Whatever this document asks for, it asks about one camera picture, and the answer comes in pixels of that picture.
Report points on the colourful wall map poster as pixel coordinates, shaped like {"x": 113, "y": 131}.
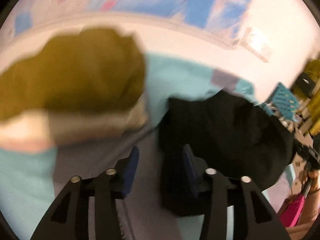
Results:
{"x": 217, "y": 17}

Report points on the pink folded garment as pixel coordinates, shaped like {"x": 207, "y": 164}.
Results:
{"x": 29, "y": 145}

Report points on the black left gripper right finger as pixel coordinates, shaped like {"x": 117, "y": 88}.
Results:
{"x": 253, "y": 216}

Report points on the olive green folded garment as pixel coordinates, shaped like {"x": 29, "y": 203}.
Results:
{"x": 95, "y": 71}

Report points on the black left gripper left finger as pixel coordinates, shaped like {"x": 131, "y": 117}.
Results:
{"x": 67, "y": 217}

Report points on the cream white folded garment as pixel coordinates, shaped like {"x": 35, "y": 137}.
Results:
{"x": 66, "y": 128}

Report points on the white wall socket panel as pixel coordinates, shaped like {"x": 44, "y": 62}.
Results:
{"x": 256, "y": 42}

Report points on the upper blue perforated basket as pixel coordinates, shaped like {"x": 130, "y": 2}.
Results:
{"x": 284, "y": 101}

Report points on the teal grey bed sheet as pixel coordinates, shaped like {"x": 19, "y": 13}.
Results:
{"x": 31, "y": 182}

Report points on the large black garment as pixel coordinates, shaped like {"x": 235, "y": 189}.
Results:
{"x": 231, "y": 135}

